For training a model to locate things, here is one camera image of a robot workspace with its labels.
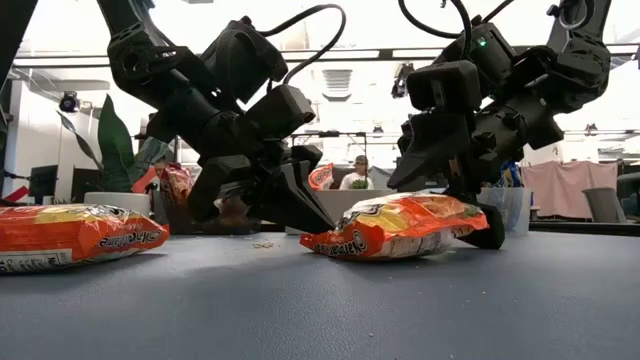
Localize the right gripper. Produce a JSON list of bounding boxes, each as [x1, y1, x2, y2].
[[387, 59, 565, 250]]

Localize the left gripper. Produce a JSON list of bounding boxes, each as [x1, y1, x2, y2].
[[147, 84, 336, 234]]

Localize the orange Maruchan ramen pack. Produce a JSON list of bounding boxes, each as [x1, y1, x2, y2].
[[0, 202, 171, 275], [298, 192, 491, 262], [307, 162, 335, 192]]

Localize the clear plastic bin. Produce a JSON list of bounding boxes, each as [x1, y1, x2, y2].
[[477, 186, 532, 235]]

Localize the pink cloth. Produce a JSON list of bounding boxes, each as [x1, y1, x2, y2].
[[519, 160, 619, 220]]

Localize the green snake plant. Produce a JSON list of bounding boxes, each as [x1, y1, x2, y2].
[[55, 93, 174, 194]]

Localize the overhead LED light bar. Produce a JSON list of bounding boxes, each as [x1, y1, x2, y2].
[[14, 44, 640, 69]]

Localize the grey trash can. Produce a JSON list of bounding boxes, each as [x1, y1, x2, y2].
[[582, 186, 627, 224]]

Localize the black computer monitor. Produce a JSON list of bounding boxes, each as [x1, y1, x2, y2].
[[28, 163, 59, 204], [70, 166, 101, 204]]

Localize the black office chair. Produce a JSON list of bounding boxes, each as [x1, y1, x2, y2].
[[617, 172, 640, 221]]

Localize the blue-grey table mat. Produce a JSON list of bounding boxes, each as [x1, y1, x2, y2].
[[0, 232, 640, 360]]

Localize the black ceiling spotlight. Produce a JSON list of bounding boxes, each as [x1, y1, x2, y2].
[[58, 91, 80, 114]]

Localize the red object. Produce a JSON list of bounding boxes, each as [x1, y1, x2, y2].
[[0, 184, 30, 206]]

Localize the black stand frame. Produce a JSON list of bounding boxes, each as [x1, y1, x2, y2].
[[289, 130, 369, 166]]

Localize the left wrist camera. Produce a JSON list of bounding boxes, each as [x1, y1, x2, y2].
[[199, 19, 290, 104]]

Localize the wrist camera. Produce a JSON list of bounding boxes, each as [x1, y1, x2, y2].
[[439, 22, 517, 94], [199, 19, 290, 104]]

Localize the black overhead camera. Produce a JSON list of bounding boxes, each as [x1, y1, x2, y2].
[[390, 61, 418, 99]]

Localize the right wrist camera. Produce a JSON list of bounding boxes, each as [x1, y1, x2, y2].
[[439, 22, 517, 94]]

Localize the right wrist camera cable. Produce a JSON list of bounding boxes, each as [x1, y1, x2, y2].
[[398, 0, 475, 60]]

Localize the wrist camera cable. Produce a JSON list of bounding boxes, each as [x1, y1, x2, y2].
[[257, 3, 348, 86], [398, 0, 475, 60]]

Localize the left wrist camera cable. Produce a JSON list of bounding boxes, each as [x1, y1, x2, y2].
[[257, 3, 348, 86]]

